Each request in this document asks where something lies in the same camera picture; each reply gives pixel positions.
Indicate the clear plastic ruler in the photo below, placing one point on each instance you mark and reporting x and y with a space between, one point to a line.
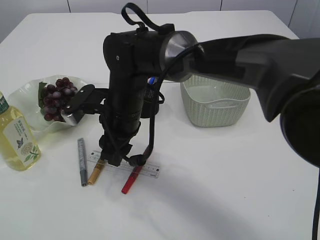
150 170

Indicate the black mesh pen holder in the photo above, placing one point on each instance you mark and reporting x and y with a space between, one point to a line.
147 102

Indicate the grey marker pen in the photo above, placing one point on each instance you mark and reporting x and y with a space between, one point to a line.
82 157

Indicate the pale green wavy plate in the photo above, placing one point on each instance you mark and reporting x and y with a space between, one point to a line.
25 99

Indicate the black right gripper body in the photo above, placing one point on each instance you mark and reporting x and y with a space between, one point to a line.
113 151

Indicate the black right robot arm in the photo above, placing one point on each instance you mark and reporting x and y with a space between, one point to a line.
285 74

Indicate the gold marker pen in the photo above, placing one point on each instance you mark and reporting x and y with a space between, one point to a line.
97 170

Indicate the blue scissors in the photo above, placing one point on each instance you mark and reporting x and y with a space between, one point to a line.
152 80

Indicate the yellow tea bottle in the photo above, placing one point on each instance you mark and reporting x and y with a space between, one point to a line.
18 147

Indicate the green plastic woven basket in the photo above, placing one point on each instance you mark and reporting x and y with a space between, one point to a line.
210 103

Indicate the purple grape bunch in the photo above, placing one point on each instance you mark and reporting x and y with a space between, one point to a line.
53 97

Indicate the red marker pen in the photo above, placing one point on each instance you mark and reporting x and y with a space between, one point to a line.
137 162

